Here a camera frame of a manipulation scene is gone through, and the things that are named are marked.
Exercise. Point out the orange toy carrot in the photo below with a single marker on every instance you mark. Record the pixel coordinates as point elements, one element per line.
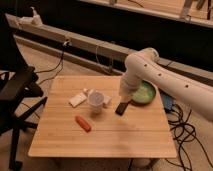
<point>83,123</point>

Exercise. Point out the blue box on floor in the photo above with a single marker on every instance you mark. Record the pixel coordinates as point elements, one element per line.
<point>167,101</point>

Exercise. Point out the white sponge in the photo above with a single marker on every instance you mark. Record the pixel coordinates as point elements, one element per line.
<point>77,99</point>

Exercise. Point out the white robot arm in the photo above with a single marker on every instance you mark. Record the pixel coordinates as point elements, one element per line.
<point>142,65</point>

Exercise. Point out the small white object behind cup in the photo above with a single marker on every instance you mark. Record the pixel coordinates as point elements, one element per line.
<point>106,101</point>

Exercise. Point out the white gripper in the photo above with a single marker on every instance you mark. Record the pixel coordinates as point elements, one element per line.
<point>125,94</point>

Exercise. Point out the black office chair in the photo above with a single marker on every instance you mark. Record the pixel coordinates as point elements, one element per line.
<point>18,81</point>

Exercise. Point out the white device on ledge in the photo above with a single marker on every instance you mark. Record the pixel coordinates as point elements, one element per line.
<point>34,20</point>

